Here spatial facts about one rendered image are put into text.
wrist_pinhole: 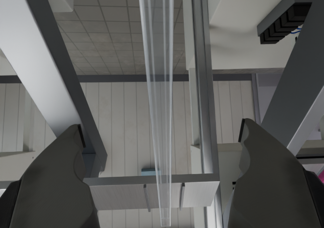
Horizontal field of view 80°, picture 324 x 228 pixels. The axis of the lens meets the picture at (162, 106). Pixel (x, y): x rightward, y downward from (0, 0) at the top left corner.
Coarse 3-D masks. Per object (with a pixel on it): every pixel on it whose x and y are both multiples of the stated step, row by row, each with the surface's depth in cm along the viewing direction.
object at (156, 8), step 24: (144, 0) 8; (168, 0) 8; (144, 24) 8; (168, 24) 8; (144, 48) 9; (168, 48) 9; (168, 72) 10; (168, 96) 11; (168, 120) 12; (168, 144) 14; (168, 168) 17; (168, 192) 20; (168, 216) 25
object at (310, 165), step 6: (300, 156) 35; (306, 156) 35; (312, 156) 35; (318, 156) 35; (300, 162) 29; (306, 162) 29; (312, 162) 29; (318, 162) 29; (306, 168) 30; (312, 168) 30; (318, 168) 30; (318, 174) 30
